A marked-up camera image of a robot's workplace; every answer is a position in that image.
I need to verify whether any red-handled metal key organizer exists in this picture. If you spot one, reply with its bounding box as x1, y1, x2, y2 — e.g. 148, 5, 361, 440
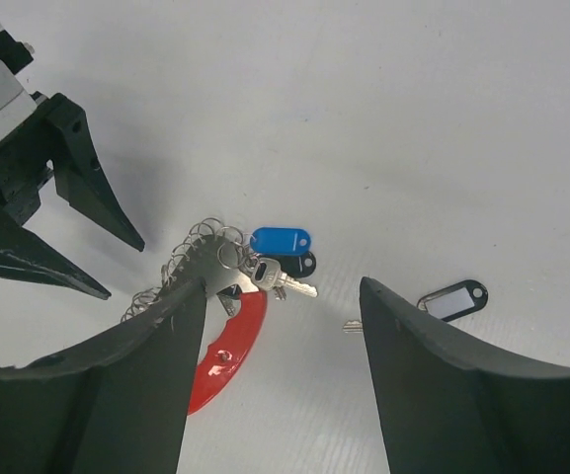
121, 217, 268, 415

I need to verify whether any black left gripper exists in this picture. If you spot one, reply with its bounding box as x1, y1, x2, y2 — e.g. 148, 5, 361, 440
0, 14, 146, 301

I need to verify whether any solid black key tag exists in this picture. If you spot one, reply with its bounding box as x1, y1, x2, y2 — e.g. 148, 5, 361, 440
277, 251, 317, 279

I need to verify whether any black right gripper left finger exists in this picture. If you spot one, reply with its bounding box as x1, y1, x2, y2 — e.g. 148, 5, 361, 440
0, 279, 206, 473

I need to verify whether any silver key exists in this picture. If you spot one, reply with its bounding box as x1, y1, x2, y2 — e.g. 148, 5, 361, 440
249, 257, 318, 297

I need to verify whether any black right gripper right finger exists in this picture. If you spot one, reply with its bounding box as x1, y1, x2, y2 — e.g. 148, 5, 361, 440
360, 277, 570, 473

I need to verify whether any black-headed key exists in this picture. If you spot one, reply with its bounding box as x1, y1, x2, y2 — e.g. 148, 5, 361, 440
342, 279, 489, 334

